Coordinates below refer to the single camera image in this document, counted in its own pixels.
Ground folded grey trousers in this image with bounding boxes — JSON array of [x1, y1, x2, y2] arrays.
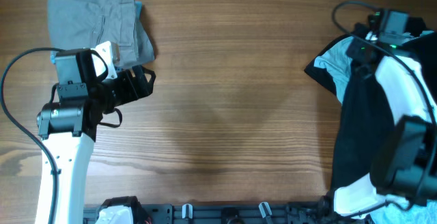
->
[[46, 0, 156, 70]]

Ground folded light blue garment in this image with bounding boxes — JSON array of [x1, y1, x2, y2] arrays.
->
[[50, 0, 143, 73]]

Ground black garment under pile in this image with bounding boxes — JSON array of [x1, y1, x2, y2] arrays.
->
[[405, 17, 428, 37]]

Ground light blue t-shirt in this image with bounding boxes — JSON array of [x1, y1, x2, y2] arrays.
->
[[313, 29, 437, 224]]

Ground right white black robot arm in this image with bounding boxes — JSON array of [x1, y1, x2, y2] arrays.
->
[[333, 9, 436, 219]]

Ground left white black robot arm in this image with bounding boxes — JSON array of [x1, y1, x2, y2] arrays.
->
[[36, 48, 156, 223]]

